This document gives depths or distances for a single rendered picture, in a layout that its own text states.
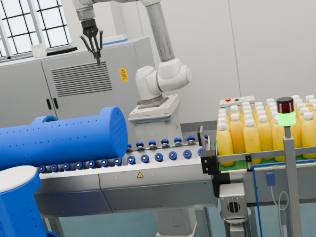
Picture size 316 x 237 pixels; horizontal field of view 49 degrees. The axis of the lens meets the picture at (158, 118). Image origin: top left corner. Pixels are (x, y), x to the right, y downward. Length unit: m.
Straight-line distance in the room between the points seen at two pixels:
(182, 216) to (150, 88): 1.00
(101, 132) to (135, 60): 1.74
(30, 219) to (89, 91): 2.11
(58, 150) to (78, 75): 1.89
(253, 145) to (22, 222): 1.15
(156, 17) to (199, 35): 2.27
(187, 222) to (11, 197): 1.43
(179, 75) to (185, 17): 2.29
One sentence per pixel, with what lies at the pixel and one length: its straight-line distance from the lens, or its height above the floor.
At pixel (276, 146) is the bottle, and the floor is 0.98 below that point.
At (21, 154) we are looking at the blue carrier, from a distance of 2.04.
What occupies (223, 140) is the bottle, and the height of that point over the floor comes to 1.04.
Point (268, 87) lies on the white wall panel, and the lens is 4.60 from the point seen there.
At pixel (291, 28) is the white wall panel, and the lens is 4.48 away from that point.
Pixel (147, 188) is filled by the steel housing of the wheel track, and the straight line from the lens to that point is 1.87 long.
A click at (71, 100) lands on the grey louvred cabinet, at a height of 0.96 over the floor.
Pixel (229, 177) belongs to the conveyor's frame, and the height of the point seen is 0.87.
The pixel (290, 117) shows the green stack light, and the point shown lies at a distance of 1.41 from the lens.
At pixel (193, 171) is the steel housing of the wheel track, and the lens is 1.78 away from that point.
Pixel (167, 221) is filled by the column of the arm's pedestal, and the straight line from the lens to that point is 2.77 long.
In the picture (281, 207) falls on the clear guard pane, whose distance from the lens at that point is 1.72.
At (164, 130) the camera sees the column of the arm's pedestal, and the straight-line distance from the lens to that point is 2.41.
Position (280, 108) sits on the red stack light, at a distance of 1.40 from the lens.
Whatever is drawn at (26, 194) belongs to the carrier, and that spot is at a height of 0.97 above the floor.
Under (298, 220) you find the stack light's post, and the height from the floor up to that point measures 0.73.
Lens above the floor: 1.66
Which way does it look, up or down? 17 degrees down
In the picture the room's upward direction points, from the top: 11 degrees counter-clockwise
